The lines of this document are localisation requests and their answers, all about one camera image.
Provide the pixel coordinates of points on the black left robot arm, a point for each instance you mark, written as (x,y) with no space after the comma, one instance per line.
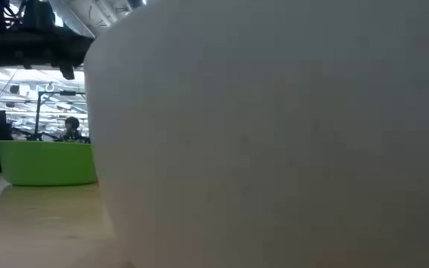
(32,13)

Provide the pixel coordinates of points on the seated person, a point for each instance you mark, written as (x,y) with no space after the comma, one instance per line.
(72,130)

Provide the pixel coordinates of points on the green bowl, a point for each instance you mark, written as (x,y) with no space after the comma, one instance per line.
(47,164)

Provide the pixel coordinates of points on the white bowl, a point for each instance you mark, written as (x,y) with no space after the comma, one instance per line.
(266,141)

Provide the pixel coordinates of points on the tall black metal frame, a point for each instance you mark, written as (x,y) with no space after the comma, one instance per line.
(38,111)

